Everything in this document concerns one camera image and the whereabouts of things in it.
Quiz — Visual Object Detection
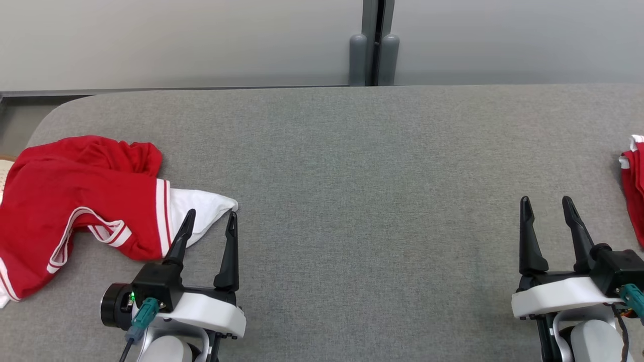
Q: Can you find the black cable teal plug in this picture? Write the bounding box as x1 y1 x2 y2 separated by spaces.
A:
118 297 162 362
618 283 644 320

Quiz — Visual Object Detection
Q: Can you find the grey rounded post cover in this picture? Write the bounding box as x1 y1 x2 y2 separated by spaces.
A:
380 33 400 86
350 33 368 86

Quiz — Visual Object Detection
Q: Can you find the grey partition column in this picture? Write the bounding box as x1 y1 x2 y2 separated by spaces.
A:
362 0 395 86

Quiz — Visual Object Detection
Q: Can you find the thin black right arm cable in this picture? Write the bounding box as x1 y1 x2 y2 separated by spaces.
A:
606 301 635 362

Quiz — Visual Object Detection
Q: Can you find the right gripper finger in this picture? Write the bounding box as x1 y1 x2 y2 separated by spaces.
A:
519 196 549 276
562 196 597 275

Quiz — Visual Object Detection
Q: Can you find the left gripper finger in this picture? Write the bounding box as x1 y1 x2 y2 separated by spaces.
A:
214 211 240 293
162 209 197 266

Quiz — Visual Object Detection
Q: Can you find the red and white jersey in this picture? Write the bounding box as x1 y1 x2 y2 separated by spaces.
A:
0 135 238 308
619 134 644 248

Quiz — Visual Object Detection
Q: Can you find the grey fabric sofa cushion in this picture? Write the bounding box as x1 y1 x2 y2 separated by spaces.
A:
0 83 644 362

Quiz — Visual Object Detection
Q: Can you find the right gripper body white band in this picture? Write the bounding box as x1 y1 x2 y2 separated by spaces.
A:
512 271 624 320

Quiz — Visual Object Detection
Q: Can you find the beige laundry basket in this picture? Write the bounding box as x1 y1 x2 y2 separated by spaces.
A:
0 155 17 204

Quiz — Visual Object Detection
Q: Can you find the left black cable teal plug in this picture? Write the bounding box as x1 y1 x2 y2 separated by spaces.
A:
118 297 162 362

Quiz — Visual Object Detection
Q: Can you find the grey wall base rail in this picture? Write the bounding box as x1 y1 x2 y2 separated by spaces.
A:
0 84 353 99

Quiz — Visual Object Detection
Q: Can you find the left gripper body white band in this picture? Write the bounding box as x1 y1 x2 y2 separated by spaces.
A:
158 286 247 339

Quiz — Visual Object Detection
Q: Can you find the right black cable teal plug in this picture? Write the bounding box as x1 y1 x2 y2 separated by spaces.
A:
618 283 644 320

